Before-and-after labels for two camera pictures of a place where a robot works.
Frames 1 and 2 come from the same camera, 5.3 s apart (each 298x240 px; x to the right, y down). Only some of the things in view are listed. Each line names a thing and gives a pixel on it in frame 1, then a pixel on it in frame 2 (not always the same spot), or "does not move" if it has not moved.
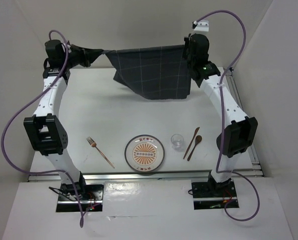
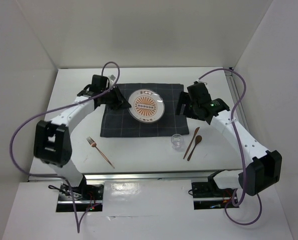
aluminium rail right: (251, 154) does not move
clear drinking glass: (177, 141) does not move
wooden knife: (196, 130) does not move
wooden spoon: (198, 139) does not move
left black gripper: (80, 51) → (120, 102)
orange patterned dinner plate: (144, 153) → (147, 106)
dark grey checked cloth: (153, 73) → (170, 123)
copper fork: (93, 144) does not move
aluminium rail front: (246, 175) does not move
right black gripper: (187, 39) → (183, 99)
